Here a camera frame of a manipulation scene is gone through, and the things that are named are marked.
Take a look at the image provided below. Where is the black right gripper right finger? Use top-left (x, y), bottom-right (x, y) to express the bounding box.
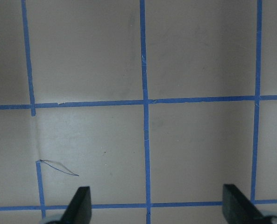
top-left (223, 184), bottom-right (264, 224)

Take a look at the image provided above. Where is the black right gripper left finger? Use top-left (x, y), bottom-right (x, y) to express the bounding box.
top-left (60, 186), bottom-right (92, 224)

